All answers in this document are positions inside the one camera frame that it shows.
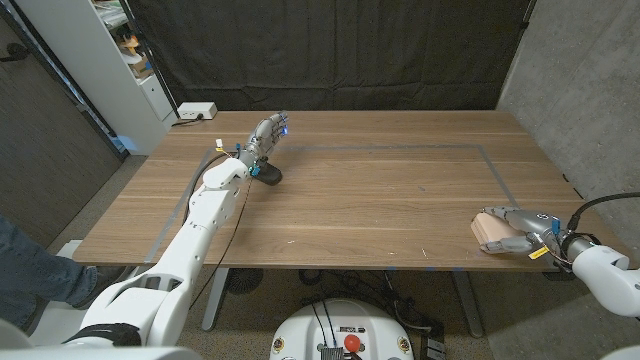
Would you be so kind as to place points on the dark shoe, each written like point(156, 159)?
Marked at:
point(105, 280)

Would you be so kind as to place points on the grey table leg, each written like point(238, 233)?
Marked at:
point(467, 305)
point(215, 300)

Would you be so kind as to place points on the person leg in jeans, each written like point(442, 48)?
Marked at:
point(35, 280)

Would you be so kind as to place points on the red emergency stop button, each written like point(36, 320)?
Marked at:
point(352, 343)

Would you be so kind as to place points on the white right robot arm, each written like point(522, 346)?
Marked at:
point(605, 275)

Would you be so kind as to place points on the small cardboard box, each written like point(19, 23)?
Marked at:
point(142, 66)

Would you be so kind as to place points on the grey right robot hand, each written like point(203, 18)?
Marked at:
point(535, 222)

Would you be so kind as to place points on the yellow toy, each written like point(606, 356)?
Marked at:
point(129, 44)

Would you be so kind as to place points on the pink square jewelry box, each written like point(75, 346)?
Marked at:
point(492, 230)

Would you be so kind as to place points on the black backdrop stand pole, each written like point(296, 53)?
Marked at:
point(165, 90)

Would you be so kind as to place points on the black floor power strip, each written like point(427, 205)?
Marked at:
point(434, 345)

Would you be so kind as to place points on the black glasses case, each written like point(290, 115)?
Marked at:
point(272, 175)

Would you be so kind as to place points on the white shelf cabinet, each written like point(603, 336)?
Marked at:
point(100, 75)

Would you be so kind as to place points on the white floor board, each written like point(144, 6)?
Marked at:
point(67, 250)

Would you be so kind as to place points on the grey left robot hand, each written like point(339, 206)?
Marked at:
point(262, 140)

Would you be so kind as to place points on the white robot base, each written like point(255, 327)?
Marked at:
point(300, 335)

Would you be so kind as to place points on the black backdrop curtain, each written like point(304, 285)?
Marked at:
point(330, 50)

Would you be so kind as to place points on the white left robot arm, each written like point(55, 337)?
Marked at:
point(210, 210)

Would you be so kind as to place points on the white power outlet box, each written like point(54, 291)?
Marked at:
point(197, 110)

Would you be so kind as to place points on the black round floor fan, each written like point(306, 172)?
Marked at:
point(243, 280)

